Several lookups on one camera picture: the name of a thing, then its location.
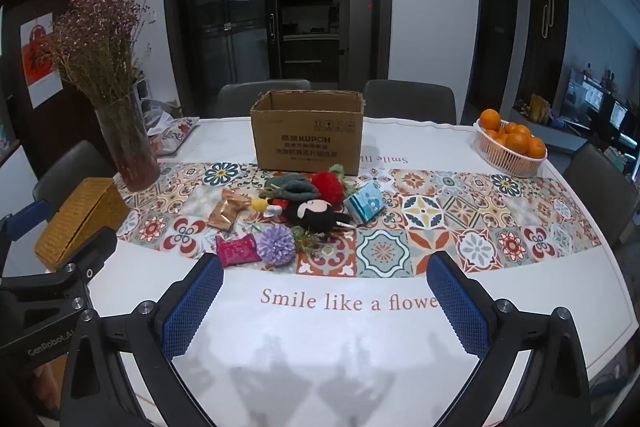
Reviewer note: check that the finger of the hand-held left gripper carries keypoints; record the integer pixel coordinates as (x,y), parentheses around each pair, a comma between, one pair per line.
(97,247)
(27,213)

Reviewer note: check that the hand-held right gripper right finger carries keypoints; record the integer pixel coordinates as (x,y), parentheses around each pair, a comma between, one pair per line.
(457,307)

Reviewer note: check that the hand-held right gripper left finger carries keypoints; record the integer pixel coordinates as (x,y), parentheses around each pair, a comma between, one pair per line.
(192,307)

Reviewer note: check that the pink snack packet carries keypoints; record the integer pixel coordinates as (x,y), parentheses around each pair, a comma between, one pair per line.
(237,251)

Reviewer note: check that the gold snack packet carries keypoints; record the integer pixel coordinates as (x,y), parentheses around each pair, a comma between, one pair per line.
(225,212)

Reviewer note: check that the yellow red plush toy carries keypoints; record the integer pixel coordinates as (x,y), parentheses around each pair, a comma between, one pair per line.
(260,205)

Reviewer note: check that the brown cardboard box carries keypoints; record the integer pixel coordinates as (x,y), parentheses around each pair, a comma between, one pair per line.
(305,142)

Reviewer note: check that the yellow woven wicker box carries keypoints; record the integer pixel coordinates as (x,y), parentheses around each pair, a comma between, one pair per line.
(80,217)

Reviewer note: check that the grey dining chair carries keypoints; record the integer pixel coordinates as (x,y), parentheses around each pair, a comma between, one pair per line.
(410,99)
(260,94)
(70,167)
(600,187)

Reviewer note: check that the dark wooden door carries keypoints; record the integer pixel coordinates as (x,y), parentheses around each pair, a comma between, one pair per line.
(20,132)

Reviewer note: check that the purple plush flower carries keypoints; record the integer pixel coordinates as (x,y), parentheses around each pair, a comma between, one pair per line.
(276,245)

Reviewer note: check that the glass vase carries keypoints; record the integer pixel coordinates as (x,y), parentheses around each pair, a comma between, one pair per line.
(127,147)

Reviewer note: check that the floral printed cushion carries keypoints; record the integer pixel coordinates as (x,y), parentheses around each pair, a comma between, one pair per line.
(175,132)

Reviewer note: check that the white plastic bag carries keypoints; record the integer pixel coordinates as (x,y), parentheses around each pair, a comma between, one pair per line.
(155,117)

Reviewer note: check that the white plastic fruit basket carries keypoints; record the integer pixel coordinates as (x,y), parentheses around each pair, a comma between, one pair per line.
(505,164)

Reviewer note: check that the black plush toy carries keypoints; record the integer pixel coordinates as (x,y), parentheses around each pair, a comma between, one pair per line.
(315,216)

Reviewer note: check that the green knitted cloth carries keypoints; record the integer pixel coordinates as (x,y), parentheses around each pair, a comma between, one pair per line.
(292,187)

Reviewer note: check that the pile of oranges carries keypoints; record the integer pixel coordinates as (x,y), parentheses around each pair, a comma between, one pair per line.
(515,139)

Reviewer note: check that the dried purple flower bouquet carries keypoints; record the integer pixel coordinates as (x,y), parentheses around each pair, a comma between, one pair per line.
(95,42)

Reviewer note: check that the yellow bag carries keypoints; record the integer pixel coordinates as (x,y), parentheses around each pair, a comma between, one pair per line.
(539,107)

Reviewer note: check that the large screen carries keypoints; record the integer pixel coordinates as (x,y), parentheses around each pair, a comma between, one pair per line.
(582,89)

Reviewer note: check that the small computer monitor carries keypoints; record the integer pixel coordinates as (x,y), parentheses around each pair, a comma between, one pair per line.
(618,114)

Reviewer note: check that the dark glass sliding door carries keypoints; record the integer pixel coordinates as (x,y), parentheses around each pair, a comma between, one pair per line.
(225,7)

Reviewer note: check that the grey door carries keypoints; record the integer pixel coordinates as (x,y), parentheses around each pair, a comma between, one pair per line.
(357,7)

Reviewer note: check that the red wall poster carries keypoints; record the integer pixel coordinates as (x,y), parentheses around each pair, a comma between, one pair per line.
(40,57)

